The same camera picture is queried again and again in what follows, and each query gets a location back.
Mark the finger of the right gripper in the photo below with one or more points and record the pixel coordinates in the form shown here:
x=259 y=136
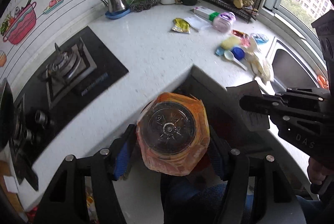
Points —
x=271 y=105

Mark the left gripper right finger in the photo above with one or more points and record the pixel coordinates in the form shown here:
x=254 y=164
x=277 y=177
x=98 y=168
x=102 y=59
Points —
x=257 y=190

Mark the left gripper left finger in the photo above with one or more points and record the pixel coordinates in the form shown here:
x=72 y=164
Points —
x=64 y=201

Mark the orange label plastic bottle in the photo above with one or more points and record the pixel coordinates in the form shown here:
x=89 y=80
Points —
x=173 y=133

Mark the yellow wrapper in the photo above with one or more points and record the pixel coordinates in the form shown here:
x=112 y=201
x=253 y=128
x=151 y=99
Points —
x=180 y=26

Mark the person's right hand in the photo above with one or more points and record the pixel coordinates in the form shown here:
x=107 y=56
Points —
x=317 y=172

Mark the stainless steel sink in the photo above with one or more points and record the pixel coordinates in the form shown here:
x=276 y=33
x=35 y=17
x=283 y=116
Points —
x=292 y=67

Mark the blue bottle cap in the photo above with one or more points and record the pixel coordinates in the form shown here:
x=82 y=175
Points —
x=238 y=53

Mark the person's blue trousers legs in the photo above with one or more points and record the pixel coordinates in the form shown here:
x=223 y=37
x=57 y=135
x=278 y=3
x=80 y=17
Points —
x=182 y=202

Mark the light blue plastic spoon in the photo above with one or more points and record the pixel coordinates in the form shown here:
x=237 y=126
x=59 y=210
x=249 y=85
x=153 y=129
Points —
x=230 y=57

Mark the yellow sponge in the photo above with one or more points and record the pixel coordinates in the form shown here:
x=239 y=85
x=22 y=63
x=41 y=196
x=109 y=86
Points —
x=230 y=42

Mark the pink plastic container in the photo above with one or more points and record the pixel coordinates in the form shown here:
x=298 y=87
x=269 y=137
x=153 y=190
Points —
x=223 y=22

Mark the black gas stove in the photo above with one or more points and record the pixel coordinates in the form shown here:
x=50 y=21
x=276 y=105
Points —
x=74 y=75

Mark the dark scouring pad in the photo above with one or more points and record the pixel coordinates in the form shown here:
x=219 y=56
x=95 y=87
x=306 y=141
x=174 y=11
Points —
x=143 y=5

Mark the blue teapot saucer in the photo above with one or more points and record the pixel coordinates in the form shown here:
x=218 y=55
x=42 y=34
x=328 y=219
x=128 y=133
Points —
x=117 y=15

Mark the steel teapot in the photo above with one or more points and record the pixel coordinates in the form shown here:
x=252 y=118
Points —
x=116 y=6

